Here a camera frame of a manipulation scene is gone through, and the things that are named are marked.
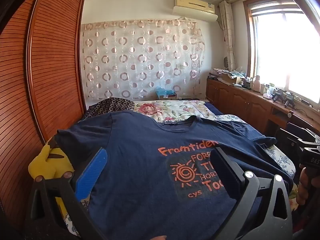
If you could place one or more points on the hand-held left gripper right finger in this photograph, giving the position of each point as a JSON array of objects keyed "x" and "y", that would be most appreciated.
[{"x": 225, "y": 176}]

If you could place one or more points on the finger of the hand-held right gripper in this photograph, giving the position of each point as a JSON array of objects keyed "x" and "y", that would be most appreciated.
[{"x": 287, "y": 140}]

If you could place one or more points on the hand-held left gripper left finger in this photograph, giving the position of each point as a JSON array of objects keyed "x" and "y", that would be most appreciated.
[{"x": 92, "y": 173}]

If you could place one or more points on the navy printed t-shirt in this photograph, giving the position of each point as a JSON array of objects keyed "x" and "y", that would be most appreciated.
[{"x": 137, "y": 160}]

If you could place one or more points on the person's right hand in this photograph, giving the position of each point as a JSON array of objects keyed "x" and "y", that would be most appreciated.
[{"x": 303, "y": 187}]

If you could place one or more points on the black hand-held device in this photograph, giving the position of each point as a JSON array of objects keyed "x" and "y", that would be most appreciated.
[
  {"x": 288, "y": 101},
  {"x": 277, "y": 97}
]

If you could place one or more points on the yellow plush toy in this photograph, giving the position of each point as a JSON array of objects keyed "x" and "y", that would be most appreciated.
[{"x": 42, "y": 161}]

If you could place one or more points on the green-capped jar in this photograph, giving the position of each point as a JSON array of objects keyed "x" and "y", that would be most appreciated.
[{"x": 271, "y": 88}]

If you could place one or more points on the wooden cabinet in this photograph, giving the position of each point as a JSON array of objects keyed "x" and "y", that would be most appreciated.
[{"x": 240, "y": 102}]

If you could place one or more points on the pink thermos jug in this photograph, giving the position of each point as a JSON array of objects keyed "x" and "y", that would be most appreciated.
[{"x": 256, "y": 83}]

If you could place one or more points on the navy bed cloth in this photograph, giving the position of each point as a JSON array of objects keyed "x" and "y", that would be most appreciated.
[{"x": 212, "y": 108}]

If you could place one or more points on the wooden framed window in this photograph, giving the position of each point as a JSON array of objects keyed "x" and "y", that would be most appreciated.
[{"x": 282, "y": 50}]

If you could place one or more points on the pink floral quilt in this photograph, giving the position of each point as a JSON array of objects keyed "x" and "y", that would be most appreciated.
[{"x": 162, "y": 111}]

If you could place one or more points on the pile of papers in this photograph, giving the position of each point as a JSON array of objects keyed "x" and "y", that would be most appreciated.
[{"x": 225, "y": 73}]

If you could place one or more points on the cardboard box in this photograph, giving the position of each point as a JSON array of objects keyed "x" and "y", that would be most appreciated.
[{"x": 170, "y": 97}]

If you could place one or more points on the small desk fan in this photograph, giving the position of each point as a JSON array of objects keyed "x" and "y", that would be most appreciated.
[{"x": 226, "y": 62}]

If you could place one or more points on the blue plastic bag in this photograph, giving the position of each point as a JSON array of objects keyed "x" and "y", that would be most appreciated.
[{"x": 163, "y": 90}]

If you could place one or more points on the wooden louvered wardrobe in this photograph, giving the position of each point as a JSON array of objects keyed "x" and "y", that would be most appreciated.
[{"x": 50, "y": 67}]

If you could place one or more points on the beige floral window curtain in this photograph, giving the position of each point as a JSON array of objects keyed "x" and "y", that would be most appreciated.
[{"x": 228, "y": 35}]

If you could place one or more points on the sheer circle-patterned curtain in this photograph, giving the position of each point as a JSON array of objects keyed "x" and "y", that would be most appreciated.
[{"x": 140, "y": 55}]

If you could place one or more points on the white air conditioner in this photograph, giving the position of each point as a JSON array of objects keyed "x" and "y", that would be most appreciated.
[{"x": 195, "y": 6}]

